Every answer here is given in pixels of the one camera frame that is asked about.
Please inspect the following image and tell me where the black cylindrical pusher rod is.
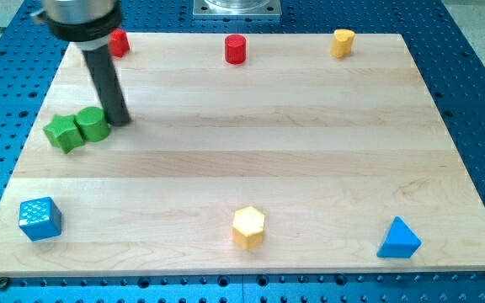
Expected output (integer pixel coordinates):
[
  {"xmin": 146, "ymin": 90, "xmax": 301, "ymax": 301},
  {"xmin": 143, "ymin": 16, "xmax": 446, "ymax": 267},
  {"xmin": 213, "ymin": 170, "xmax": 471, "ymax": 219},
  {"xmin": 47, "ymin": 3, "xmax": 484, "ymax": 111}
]
[{"xmin": 82, "ymin": 45, "xmax": 131, "ymax": 126}]

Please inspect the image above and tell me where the red block top left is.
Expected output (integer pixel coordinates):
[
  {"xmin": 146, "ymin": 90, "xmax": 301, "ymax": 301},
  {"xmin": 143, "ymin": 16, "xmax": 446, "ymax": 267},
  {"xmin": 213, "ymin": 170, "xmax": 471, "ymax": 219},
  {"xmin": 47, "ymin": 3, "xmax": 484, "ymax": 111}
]
[{"xmin": 108, "ymin": 29, "xmax": 131, "ymax": 57}]

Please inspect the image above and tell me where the green cylinder block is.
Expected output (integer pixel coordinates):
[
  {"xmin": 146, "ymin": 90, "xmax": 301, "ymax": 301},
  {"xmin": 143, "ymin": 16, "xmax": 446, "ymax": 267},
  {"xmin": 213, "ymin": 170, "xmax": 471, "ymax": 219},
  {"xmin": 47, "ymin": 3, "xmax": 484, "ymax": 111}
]
[{"xmin": 76, "ymin": 107, "xmax": 110, "ymax": 142}]

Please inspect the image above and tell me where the green star block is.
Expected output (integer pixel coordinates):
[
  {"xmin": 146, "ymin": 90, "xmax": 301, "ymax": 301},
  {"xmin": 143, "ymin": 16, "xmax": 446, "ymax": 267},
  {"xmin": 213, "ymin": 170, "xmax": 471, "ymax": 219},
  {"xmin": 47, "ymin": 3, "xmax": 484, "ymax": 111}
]
[{"xmin": 43, "ymin": 114, "xmax": 84, "ymax": 154}]

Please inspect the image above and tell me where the blue perforated metal table plate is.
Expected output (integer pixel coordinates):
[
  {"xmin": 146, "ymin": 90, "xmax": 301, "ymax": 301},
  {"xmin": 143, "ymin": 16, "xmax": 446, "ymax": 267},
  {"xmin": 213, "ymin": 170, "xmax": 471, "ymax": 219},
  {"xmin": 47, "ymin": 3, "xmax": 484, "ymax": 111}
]
[{"xmin": 0, "ymin": 0, "xmax": 485, "ymax": 302}]

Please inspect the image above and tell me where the red cylinder block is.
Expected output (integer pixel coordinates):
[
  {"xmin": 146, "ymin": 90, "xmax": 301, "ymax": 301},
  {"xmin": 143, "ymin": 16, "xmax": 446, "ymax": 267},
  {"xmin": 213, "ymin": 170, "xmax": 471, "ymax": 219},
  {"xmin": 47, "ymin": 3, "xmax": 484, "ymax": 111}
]
[{"xmin": 224, "ymin": 35, "xmax": 246, "ymax": 64}]

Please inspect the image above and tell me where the blue cube block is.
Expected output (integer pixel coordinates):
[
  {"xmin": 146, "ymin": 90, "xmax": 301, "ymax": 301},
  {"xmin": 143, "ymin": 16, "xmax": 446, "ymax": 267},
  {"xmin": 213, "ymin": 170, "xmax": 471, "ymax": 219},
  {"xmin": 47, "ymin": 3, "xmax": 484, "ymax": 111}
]
[{"xmin": 19, "ymin": 197, "xmax": 62, "ymax": 242}]

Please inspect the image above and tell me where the yellow hexagon block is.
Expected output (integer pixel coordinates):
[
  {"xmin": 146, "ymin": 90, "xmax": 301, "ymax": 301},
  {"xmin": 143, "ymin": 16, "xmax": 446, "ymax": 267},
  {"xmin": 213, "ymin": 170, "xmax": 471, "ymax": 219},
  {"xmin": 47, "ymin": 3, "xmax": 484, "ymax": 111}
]
[{"xmin": 232, "ymin": 206, "xmax": 265, "ymax": 249}]

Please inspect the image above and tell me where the light wooden board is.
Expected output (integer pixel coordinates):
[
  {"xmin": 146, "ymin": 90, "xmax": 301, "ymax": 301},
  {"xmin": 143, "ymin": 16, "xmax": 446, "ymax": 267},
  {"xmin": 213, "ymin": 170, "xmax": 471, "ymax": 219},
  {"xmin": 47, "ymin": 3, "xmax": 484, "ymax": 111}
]
[{"xmin": 0, "ymin": 33, "xmax": 485, "ymax": 277}]

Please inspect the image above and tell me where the yellow heart block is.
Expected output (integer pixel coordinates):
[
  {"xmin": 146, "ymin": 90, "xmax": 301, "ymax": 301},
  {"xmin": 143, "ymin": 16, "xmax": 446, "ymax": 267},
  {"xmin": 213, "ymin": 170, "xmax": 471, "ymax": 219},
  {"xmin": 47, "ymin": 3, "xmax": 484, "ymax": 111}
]
[{"xmin": 331, "ymin": 29, "xmax": 355, "ymax": 58}]

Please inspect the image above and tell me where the blue triangle block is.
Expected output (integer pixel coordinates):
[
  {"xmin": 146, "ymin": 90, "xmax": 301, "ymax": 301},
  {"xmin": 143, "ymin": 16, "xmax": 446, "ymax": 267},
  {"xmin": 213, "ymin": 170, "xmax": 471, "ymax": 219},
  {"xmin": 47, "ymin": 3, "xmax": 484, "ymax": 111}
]
[{"xmin": 376, "ymin": 216, "xmax": 422, "ymax": 258}]

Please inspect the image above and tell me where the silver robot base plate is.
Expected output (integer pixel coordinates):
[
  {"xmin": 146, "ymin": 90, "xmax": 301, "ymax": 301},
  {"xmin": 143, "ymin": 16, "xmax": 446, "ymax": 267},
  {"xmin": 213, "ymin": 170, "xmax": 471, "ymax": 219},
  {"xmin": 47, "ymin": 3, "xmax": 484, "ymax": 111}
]
[{"xmin": 193, "ymin": 0, "xmax": 282, "ymax": 17}]

